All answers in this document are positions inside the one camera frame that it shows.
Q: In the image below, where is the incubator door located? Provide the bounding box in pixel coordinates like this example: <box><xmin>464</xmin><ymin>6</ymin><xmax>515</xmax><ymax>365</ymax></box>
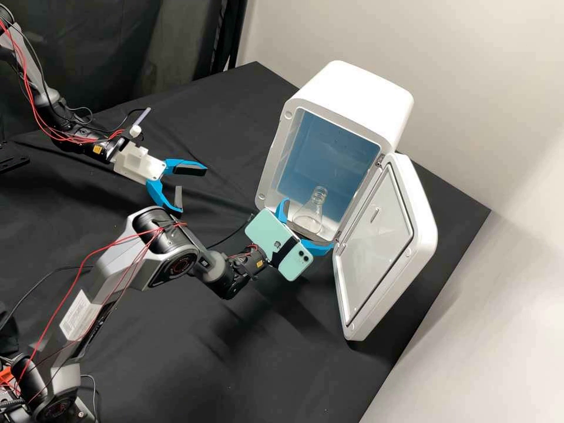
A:
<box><xmin>333</xmin><ymin>152</ymin><xmax>439</xmax><ymax>343</ymax></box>

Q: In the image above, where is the black cable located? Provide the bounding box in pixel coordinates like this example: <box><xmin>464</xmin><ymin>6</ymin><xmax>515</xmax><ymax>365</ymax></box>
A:
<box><xmin>206</xmin><ymin>214</ymin><xmax>254</xmax><ymax>250</ymax></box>

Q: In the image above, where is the right wrist camera phone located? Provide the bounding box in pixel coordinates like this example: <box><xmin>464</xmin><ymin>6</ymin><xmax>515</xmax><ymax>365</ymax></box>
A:
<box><xmin>244</xmin><ymin>207</ymin><xmax>315</xmax><ymax>281</ymax></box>

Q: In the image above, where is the black perforated plate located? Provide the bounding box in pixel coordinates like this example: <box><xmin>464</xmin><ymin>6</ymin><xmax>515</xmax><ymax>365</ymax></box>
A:
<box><xmin>0</xmin><ymin>140</ymin><xmax>32</xmax><ymax>176</ymax></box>

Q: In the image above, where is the white incubator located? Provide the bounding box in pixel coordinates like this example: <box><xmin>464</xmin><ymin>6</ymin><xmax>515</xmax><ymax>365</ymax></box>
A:
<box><xmin>254</xmin><ymin>60</ymin><xmax>415</xmax><ymax>243</ymax></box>

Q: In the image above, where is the clear flask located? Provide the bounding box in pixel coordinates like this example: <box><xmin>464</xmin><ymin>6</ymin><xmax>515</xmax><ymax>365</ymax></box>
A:
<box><xmin>292</xmin><ymin>185</ymin><xmax>330</xmax><ymax>235</ymax></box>

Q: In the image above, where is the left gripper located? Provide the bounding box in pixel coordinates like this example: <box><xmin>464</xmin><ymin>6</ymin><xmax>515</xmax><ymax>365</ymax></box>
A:
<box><xmin>112</xmin><ymin>143</ymin><xmax>209</xmax><ymax>217</ymax></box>

